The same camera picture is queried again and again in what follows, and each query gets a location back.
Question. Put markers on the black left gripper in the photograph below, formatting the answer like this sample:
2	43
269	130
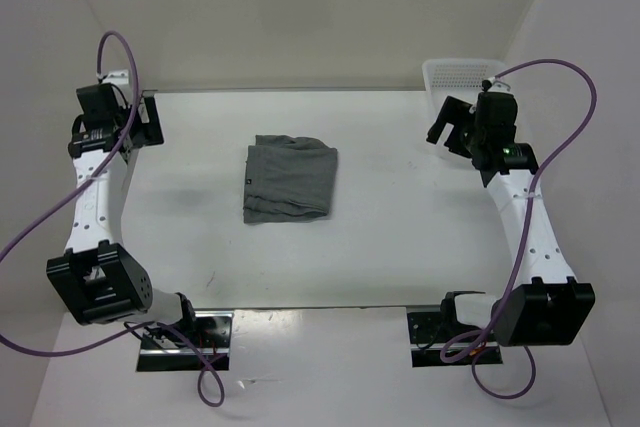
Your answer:
148	133

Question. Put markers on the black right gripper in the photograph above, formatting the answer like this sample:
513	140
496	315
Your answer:
454	111

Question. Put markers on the grey shorts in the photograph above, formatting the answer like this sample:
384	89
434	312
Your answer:
288	179

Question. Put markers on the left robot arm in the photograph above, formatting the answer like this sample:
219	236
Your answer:
97	279

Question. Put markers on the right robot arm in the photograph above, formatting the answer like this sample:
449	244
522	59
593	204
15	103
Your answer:
545	305

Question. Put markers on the white plastic basket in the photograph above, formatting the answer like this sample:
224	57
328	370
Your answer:
460	78

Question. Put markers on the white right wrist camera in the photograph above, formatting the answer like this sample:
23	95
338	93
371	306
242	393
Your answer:
496	85

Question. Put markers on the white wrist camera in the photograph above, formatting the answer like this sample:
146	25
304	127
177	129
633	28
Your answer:
119	77
496	85

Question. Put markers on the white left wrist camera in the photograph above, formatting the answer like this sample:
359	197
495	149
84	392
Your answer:
119	77

